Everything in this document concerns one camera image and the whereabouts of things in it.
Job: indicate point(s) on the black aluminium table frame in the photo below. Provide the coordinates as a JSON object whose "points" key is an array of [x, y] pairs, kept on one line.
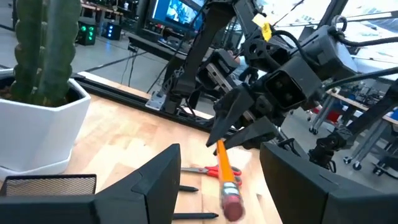
{"points": [[194, 62]]}

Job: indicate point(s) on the yellow tape tag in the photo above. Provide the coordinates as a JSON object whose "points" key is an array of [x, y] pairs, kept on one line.
{"points": [[266, 32]]}

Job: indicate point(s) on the black pen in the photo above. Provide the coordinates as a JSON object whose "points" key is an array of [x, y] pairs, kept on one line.
{"points": [[188, 188], [196, 216]]}

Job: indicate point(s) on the black office desk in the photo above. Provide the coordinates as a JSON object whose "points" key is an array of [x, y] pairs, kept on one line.
{"points": [[155, 46]]}

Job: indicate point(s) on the black mesh desk organizer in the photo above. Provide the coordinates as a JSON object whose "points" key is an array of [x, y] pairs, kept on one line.
{"points": [[46, 186]]}

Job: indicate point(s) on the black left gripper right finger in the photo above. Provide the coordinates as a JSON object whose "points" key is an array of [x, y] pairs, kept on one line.
{"points": [[311, 193]]}

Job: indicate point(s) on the black device with green lights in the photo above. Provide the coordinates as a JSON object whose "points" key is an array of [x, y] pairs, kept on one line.
{"points": [[86, 31]]}

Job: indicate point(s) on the green cactus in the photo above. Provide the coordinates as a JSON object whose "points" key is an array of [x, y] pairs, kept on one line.
{"points": [[46, 53]]}

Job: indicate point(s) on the black device with blue lights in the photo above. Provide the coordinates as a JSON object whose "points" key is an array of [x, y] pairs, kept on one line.
{"points": [[112, 31]]}

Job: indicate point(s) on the computer monitor with blue screen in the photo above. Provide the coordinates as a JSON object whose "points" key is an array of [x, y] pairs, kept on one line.
{"points": [[174, 12]]}

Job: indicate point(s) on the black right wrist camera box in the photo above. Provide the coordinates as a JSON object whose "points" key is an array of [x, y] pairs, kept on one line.
{"points": [[292, 87]]}

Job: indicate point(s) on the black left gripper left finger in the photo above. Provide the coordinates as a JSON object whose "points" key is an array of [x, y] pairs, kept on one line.
{"points": [[149, 193]]}

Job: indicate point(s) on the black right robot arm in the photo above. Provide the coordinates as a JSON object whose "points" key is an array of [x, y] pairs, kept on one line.
{"points": [[329, 53]]}

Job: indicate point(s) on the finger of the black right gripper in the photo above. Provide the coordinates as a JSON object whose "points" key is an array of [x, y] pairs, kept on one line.
{"points": [[230, 115], [252, 133]]}

